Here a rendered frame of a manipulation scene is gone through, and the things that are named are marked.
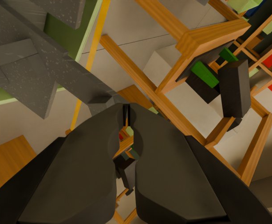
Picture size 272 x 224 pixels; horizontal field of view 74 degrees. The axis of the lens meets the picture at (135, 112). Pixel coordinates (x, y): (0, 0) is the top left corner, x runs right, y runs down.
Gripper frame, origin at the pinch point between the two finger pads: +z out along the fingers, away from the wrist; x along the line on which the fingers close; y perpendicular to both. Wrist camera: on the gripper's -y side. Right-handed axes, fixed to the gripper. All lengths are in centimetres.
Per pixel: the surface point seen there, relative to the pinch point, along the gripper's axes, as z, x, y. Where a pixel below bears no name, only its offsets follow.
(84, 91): 12.9, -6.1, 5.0
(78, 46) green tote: 28.6, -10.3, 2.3
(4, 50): 11.6, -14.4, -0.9
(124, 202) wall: 581, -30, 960
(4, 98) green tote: 21.0, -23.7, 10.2
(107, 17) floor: 187, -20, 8
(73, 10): 13.9, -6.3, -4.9
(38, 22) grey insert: 33.7, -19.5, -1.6
